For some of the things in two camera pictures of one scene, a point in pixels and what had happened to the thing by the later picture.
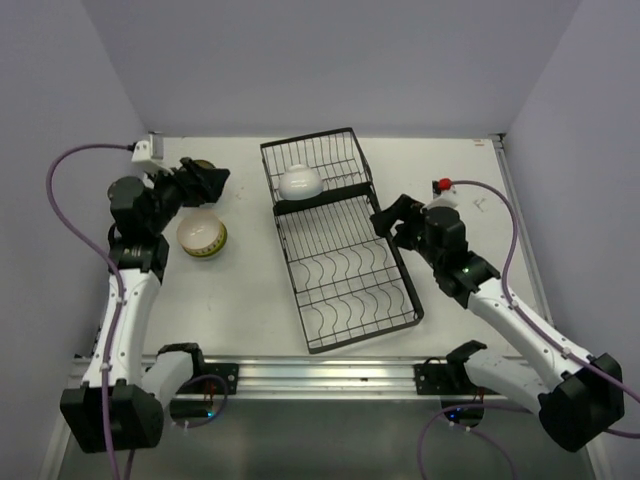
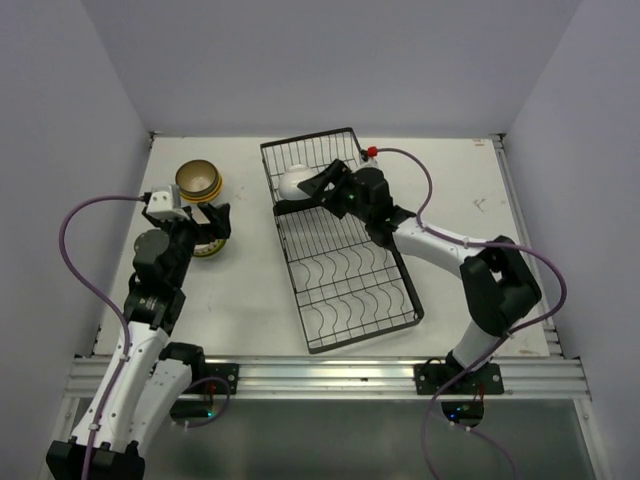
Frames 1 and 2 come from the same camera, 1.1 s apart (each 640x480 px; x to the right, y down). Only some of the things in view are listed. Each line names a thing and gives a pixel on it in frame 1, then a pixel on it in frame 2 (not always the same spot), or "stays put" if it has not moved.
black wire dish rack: x=348 y=281 stays put
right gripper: x=404 y=208 to x=315 y=185
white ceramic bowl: x=299 y=182 stays put
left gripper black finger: x=204 y=185 to x=219 y=218
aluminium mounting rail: x=302 y=378 stays put
